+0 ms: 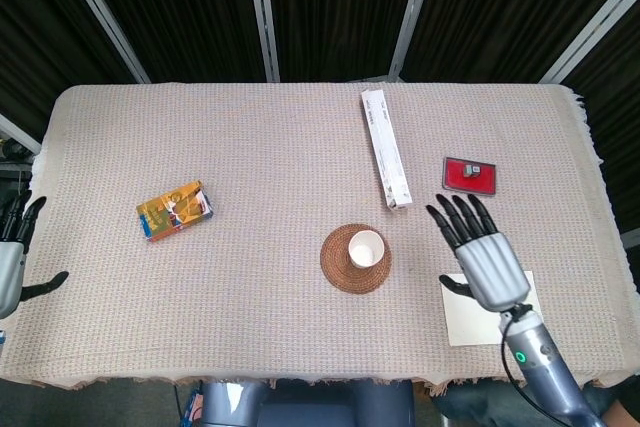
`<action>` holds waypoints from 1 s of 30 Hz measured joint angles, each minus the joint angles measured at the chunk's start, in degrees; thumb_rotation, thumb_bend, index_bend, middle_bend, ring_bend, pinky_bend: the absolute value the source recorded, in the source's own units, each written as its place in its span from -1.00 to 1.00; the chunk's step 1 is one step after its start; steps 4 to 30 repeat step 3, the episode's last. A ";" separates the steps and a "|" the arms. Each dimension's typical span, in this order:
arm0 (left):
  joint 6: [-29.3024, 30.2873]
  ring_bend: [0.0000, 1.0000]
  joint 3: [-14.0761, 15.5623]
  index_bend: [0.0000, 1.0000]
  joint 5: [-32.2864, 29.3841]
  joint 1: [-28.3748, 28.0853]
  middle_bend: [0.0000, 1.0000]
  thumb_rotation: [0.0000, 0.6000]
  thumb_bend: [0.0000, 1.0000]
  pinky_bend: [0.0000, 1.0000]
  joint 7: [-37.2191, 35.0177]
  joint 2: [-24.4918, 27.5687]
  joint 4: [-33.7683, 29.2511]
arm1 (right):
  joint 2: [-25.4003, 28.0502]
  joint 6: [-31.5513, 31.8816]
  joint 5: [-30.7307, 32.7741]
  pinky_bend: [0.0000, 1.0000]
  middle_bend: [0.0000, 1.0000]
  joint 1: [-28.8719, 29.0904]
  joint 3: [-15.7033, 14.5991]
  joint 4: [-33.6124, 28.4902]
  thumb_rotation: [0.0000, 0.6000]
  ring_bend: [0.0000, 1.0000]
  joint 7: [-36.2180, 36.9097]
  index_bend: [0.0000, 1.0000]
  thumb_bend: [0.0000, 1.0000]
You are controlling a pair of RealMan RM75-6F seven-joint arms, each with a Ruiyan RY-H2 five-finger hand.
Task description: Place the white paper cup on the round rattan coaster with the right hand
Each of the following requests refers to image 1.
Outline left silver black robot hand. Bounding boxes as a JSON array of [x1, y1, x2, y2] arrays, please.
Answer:
[[0, 190, 70, 319]]

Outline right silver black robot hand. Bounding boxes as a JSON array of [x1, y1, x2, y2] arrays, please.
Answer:
[[425, 193, 532, 312]]

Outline white paper cup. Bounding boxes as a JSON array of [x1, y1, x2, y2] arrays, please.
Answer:
[[347, 229, 386, 270]]

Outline brown woven coaster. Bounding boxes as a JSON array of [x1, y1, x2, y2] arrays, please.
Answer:
[[319, 223, 393, 296]]

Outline cream flat square board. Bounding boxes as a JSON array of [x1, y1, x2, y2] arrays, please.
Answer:
[[439, 270, 544, 348]]

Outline red stamp pad tray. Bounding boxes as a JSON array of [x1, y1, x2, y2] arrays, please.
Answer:
[[441, 156, 498, 198]]

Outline long white cardboard box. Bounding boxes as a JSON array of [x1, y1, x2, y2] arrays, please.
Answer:
[[360, 88, 413, 212]]

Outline orange yellow printed carton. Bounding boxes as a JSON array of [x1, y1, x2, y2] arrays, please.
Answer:
[[136, 179, 216, 243]]

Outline black curtain panel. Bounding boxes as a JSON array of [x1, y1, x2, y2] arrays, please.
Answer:
[[563, 11, 640, 251], [263, 0, 425, 83], [402, 0, 640, 83], [0, 0, 140, 144], [73, 0, 267, 84]]

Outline grey blue robot torso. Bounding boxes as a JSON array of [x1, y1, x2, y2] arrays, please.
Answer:
[[198, 378, 416, 427]]

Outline beige woven tablecloth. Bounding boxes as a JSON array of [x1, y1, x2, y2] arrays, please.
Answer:
[[0, 81, 640, 398]]

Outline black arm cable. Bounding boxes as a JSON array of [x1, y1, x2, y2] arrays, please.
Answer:
[[500, 302, 571, 427]]

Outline white partition post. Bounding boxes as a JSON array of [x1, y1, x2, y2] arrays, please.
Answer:
[[52, 0, 152, 85], [538, 0, 640, 85], [0, 111, 43, 155], [387, 0, 442, 82], [243, 0, 282, 84]]

